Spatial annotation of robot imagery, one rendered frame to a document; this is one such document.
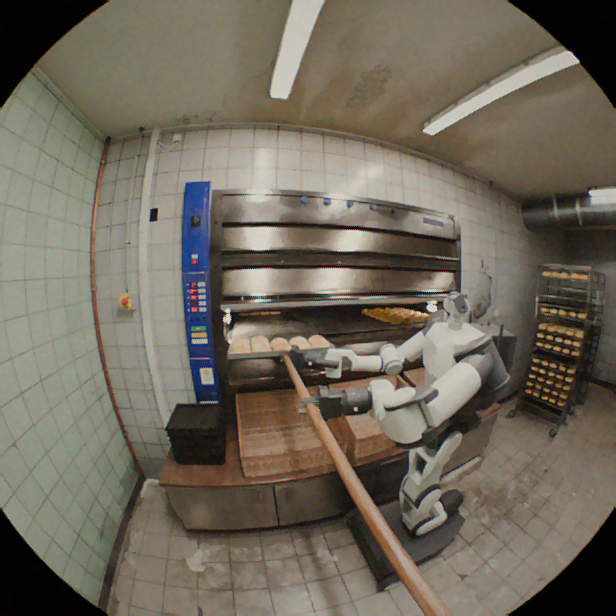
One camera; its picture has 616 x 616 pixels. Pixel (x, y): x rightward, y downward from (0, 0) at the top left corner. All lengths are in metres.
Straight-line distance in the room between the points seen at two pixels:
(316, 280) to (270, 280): 0.28
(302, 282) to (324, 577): 1.79
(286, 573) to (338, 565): 0.30
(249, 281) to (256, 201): 0.49
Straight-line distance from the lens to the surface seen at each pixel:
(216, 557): 1.78
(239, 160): 1.61
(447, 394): 0.55
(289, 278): 1.46
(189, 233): 1.47
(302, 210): 1.54
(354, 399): 0.74
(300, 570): 1.68
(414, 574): 0.43
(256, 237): 1.46
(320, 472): 1.37
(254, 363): 1.54
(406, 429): 0.55
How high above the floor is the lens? 1.58
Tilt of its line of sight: 8 degrees down
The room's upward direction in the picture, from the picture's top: straight up
